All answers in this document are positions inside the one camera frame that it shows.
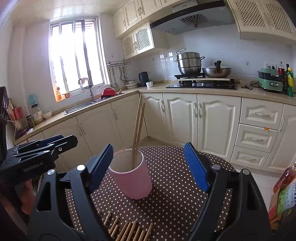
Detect steel sink faucet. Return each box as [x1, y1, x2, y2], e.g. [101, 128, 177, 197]
[78, 77, 96, 102]

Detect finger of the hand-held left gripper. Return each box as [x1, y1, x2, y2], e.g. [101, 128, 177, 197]
[14, 149, 62, 163]
[17, 134, 78, 154]

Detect green electric cooker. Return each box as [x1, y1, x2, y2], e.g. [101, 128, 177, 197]
[257, 68, 286, 93]

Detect cream cabinet drawer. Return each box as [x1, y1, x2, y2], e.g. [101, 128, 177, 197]
[239, 98, 284, 130]
[235, 124, 279, 153]
[230, 146, 270, 169]

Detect kitchen window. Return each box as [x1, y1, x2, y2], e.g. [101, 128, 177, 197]
[48, 19, 110, 102]

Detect cream lattice door cabinet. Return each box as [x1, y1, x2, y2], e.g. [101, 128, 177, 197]
[225, 0, 296, 43]
[121, 21, 168, 59]

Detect person's left hand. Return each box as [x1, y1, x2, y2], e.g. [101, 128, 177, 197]
[20, 179, 36, 215]

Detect red handled kitchen tool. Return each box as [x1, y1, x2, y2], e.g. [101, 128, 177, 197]
[11, 107, 23, 121]

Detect large bottle colourful label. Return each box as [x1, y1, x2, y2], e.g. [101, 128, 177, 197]
[268, 162, 296, 231]

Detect black glass gas hob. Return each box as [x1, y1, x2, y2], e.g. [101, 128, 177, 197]
[165, 79, 238, 90]

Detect steel kitchen sink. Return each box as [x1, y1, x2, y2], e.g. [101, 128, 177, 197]
[64, 98, 102, 115]

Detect wooden cutting board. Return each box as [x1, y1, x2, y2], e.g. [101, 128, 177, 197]
[8, 98, 22, 130]

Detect hanging steel spatula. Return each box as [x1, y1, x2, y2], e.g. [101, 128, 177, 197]
[119, 66, 130, 85]

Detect stacked steel steamer pot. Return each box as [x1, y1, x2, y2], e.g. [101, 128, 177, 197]
[174, 49, 205, 75]

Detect green bottle yellow label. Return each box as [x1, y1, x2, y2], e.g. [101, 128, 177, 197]
[286, 68, 295, 97]

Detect bunch of wooden chopsticks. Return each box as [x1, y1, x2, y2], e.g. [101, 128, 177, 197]
[97, 210, 154, 241]

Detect cream upper wall cabinets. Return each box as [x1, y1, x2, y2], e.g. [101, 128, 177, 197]
[112, 0, 199, 39]

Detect metal wall rail rack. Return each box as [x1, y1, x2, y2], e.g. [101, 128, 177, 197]
[106, 60, 131, 67]

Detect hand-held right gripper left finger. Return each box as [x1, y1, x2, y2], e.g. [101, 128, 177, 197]
[26, 144, 114, 241]

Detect black electric kettle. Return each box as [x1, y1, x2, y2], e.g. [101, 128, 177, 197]
[138, 71, 149, 87]

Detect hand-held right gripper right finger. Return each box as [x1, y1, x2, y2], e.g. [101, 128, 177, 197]
[184, 142, 272, 241]

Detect glass jar white lid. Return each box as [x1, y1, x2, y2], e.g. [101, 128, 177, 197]
[31, 104, 44, 124]

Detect steel wok with lid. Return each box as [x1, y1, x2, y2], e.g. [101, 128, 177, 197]
[202, 61, 232, 78]

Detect black burner stand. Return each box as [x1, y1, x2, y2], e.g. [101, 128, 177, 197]
[174, 73, 205, 80]

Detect red plastic basin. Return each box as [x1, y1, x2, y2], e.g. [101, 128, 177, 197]
[100, 88, 117, 99]

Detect power cord bundle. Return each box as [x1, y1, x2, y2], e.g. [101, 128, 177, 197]
[240, 81, 260, 90]

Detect cream kitchen base cabinets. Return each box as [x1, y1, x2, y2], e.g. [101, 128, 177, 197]
[7, 80, 296, 173]

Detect pink utensil cup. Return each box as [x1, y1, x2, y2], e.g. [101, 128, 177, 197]
[109, 148, 153, 200]

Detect black range hood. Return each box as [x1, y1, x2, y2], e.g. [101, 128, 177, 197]
[150, 0, 236, 35]

